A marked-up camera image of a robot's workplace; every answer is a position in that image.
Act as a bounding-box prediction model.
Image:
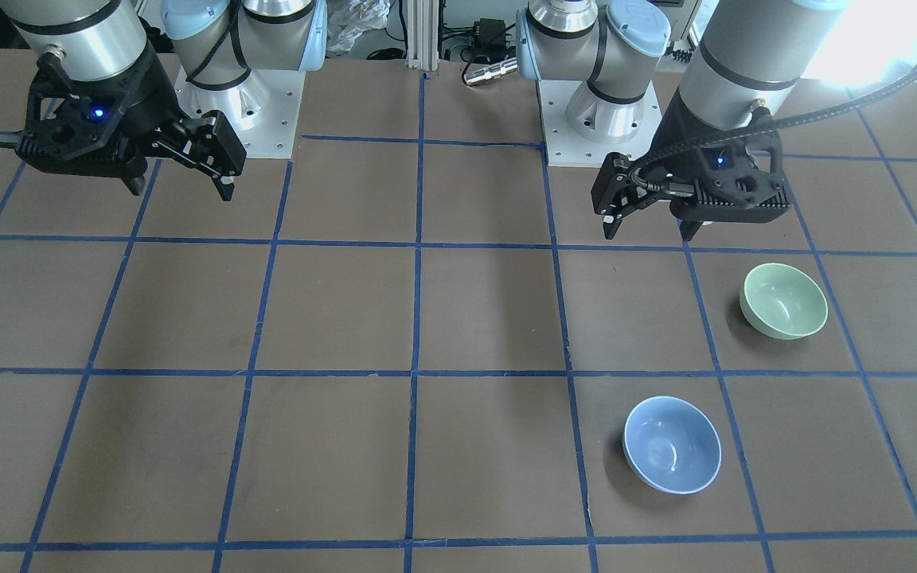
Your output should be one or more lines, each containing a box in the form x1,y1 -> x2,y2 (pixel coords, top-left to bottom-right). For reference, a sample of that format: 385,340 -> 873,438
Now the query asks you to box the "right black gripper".
0,51 -> 247,201

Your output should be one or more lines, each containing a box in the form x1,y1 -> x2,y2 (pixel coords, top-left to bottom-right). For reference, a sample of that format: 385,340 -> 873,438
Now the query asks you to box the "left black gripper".
592,93 -> 790,243

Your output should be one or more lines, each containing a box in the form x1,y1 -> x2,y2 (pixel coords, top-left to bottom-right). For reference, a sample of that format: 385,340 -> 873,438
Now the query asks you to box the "green bowl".
739,263 -> 829,341

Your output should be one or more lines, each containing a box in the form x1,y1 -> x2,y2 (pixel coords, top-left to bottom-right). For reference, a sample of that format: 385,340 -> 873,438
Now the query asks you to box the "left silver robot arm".
514,1 -> 848,242

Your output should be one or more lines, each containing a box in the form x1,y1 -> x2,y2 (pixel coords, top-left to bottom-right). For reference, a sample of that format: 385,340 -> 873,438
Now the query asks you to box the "blue bowl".
621,396 -> 723,496

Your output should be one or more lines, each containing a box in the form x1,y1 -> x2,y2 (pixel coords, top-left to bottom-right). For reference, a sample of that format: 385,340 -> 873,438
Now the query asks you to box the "silver metal cylinder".
462,57 -> 519,88

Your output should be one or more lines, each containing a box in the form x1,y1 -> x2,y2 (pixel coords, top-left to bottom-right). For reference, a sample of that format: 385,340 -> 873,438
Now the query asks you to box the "black power adapter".
472,18 -> 507,52

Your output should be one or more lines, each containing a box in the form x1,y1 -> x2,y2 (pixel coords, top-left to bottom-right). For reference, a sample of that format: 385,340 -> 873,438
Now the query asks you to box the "crumpled white plastic bag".
326,1 -> 392,58

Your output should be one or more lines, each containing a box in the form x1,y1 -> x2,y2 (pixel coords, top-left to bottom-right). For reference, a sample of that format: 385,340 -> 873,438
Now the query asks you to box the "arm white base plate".
537,80 -> 661,168
174,70 -> 306,159

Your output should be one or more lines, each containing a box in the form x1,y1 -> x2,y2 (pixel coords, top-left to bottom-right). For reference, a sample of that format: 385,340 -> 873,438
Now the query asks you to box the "aluminium extrusion post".
400,0 -> 441,75

